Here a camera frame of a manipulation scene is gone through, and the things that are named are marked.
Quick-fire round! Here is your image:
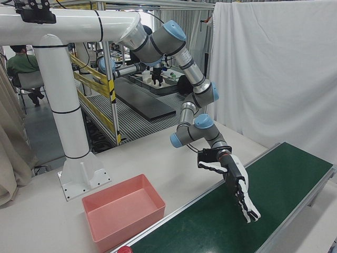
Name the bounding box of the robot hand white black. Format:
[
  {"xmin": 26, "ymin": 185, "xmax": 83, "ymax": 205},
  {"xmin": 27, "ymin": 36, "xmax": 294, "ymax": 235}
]
[{"xmin": 197, "ymin": 152, "xmax": 262, "ymax": 225}]

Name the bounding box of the pink plastic basket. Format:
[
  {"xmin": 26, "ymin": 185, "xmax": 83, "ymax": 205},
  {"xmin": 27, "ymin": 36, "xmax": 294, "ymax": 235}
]
[{"xmin": 81, "ymin": 173, "xmax": 167, "ymax": 253}]

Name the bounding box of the green conveyor belt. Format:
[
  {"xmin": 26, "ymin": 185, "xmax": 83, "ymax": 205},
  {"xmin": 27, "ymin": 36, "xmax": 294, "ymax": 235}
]
[{"xmin": 105, "ymin": 141, "xmax": 337, "ymax": 253}]

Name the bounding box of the metal grating platform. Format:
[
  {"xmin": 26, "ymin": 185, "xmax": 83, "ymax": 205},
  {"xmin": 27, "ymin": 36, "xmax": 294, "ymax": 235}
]
[{"xmin": 78, "ymin": 89, "xmax": 188, "ymax": 146}]

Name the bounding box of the white curtain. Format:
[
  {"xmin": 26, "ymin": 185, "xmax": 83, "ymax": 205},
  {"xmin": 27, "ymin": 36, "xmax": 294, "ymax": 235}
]
[{"xmin": 207, "ymin": 0, "xmax": 337, "ymax": 171}]

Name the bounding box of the black flat mat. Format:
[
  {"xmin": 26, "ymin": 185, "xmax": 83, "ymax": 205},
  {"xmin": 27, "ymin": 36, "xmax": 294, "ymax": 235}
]
[{"xmin": 115, "ymin": 78, "xmax": 177, "ymax": 122}]

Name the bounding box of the grey tray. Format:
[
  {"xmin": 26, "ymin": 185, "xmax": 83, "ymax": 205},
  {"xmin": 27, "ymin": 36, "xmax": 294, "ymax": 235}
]
[{"xmin": 127, "ymin": 73, "xmax": 185, "ymax": 96}]

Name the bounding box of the black background gripper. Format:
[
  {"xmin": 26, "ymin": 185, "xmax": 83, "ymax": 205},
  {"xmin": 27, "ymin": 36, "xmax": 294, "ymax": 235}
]
[{"xmin": 151, "ymin": 67, "xmax": 164, "ymax": 87}]

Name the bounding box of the yellow black safety barrier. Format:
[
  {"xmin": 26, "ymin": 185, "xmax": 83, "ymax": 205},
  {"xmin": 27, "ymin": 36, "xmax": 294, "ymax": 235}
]
[{"xmin": 69, "ymin": 52, "xmax": 122, "ymax": 145}]

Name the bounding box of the white pipe robot stand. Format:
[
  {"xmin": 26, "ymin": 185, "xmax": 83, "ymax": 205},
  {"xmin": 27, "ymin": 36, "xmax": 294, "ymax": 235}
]
[{"xmin": 0, "ymin": 6, "xmax": 142, "ymax": 202}]

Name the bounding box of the beige curtain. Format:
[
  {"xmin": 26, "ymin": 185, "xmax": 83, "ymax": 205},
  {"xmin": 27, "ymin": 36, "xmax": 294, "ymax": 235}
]
[{"xmin": 0, "ymin": 60, "xmax": 38, "ymax": 209}]

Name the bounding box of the white chair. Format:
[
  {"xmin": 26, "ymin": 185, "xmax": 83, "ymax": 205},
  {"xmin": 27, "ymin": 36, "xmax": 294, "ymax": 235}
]
[{"xmin": 16, "ymin": 71, "xmax": 46, "ymax": 106}]

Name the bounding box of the person in green shirt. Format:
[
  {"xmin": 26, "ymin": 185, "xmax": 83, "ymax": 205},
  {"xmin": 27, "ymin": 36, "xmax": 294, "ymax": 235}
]
[{"xmin": 6, "ymin": 44, "xmax": 45, "ymax": 106}]

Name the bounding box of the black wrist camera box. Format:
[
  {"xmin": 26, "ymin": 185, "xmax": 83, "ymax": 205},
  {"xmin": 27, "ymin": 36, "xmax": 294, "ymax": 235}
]
[{"xmin": 197, "ymin": 148, "xmax": 221, "ymax": 168}]

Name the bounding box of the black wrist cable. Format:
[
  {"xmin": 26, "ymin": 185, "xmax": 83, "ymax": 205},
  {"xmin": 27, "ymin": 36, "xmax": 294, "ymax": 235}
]
[{"xmin": 186, "ymin": 141, "xmax": 201, "ymax": 154}]

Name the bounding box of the black camera on stand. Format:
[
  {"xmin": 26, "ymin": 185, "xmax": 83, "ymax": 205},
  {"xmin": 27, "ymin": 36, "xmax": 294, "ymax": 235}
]
[{"xmin": 14, "ymin": 0, "xmax": 57, "ymax": 25}]

